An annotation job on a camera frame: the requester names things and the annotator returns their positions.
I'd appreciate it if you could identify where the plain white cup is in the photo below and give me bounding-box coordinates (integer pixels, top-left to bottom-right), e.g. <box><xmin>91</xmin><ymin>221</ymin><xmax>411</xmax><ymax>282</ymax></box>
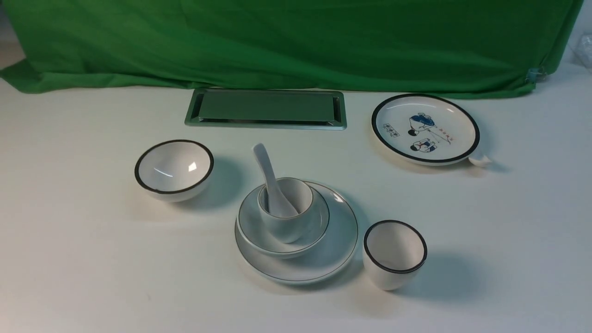
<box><xmin>258</xmin><ymin>178</ymin><xmax>320</xmax><ymax>244</ymax></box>

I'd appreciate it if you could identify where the white ceramic spoon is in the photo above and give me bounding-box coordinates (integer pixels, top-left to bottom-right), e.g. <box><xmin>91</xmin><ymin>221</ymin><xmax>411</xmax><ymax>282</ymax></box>
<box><xmin>252</xmin><ymin>143</ymin><xmax>298</xmax><ymax>218</ymax></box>

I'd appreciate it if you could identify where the thin-rimmed white bowl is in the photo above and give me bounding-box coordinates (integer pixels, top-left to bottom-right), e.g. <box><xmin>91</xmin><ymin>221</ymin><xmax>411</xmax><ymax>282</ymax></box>
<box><xmin>235</xmin><ymin>184</ymin><xmax>330</xmax><ymax>259</ymax></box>

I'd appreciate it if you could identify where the large white plate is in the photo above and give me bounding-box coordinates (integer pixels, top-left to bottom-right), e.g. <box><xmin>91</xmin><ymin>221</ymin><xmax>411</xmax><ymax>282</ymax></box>
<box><xmin>234</xmin><ymin>181</ymin><xmax>359</xmax><ymax>286</ymax></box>

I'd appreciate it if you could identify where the black-rimmed white bowl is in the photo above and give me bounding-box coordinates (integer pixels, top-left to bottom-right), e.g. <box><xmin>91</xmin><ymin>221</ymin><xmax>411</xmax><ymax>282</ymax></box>
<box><xmin>134</xmin><ymin>139</ymin><xmax>215</xmax><ymax>203</ymax></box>

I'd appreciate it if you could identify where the black-rimmed white cup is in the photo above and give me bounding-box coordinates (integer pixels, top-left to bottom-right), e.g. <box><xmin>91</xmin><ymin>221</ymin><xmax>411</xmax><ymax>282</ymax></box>
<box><xmin>363</xmin><ymin>220</ymin><xmax>428</xmax><ymax>291</ymax></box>

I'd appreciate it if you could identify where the illustrated black-rimmed plate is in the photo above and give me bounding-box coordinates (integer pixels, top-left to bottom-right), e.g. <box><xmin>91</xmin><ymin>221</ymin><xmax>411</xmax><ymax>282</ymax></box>
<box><xmin>370</xmin><ymin>93</ymin><xmax>481</xmax><ymax>166</ymax></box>

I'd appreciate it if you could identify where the white spoon under plate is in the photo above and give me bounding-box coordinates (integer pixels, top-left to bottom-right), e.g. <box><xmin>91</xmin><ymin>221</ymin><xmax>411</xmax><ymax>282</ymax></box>
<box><xmin>468</xmin><ymin>154</ymin><xmax>491</xmax><ymax>168</ymax></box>

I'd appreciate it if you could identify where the green backdrop cloth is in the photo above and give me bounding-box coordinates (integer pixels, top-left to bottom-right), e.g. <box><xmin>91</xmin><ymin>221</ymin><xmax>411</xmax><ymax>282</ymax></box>
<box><xmin>1</xmin><ymin>0</ymin><xmax>583</xmax><ymax>99</ymax></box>

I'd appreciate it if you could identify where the blue clip on cloth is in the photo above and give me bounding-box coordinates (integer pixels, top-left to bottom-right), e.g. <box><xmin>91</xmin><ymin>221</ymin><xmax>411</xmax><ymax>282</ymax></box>
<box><xmin>525</xmin><ymin>67</ymin><xmax>548</xmax><ymax>84</ymax></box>

